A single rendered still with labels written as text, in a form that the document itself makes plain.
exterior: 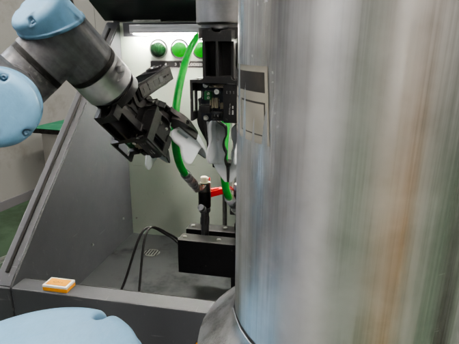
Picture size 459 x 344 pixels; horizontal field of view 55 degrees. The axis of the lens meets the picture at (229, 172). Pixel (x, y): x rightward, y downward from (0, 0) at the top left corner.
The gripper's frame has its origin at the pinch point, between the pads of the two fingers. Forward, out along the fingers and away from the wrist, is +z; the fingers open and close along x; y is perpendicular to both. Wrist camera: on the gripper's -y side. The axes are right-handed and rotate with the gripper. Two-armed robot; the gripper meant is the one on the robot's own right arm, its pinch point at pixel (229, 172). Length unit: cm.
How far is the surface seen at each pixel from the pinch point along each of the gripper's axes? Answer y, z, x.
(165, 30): -54, -21, -29
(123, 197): -52, 25, -43
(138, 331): -3.0, 31.9, -17.4
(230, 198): -16.8, 10.2, -3.4
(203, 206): -26.0, 15.8, -11.3
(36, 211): -14.9, 15.3, -44.2
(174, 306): -3.8, 26.3, -10.7
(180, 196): -57, 25, -27
